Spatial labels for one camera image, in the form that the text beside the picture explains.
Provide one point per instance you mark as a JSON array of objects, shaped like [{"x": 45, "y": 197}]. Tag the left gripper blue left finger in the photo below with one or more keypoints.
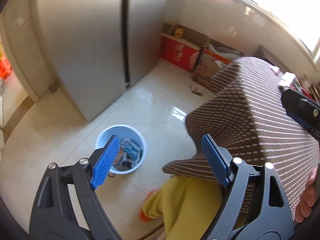
[{"x": 102, "y": 164}]

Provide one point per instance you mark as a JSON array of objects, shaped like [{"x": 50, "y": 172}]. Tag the blue white mask box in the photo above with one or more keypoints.
[{"x": 132, "y": 149}]

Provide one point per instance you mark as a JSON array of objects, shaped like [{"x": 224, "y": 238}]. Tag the silver double door refrigerator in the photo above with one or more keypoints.
[{"x": 96, "y": 48}]

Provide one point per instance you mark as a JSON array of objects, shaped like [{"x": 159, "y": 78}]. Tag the orange plastic stool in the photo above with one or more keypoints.
[{"x": 5, "y": 67}]

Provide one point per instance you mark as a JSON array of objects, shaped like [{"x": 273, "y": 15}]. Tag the right hand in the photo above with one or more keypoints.
[{"x": 307, "y": 198}]

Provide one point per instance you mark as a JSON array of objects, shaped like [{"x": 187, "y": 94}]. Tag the brown cardboard box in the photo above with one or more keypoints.
[{"x": 212, "y": 59}]

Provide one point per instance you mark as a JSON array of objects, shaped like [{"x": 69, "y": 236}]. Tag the orange slipper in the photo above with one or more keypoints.
[{"x": 151, "y": 207}]

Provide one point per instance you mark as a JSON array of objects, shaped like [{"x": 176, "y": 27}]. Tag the red green tea box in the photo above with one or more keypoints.
[{"x": 303, "y": 86}]

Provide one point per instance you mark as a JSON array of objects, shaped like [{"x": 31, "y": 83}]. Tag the light blue trash bucket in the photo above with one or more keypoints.
[{"x": 122, "y": 163}]

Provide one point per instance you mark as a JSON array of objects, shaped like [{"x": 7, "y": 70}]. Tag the brown polka dot tablecloth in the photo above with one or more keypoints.
[{"x": 245, "y": 116}]

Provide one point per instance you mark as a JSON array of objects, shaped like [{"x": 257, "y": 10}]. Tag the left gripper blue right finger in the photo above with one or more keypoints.
[{"x": 219, "y": 160}]

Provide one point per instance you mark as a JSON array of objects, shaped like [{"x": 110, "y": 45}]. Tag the yellow trousers leg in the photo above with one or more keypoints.
[{"x": 188, "y": 206}]

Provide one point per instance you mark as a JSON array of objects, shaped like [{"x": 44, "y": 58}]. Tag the red cardboard box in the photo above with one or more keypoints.
[{"x": 179, "y": 52}]

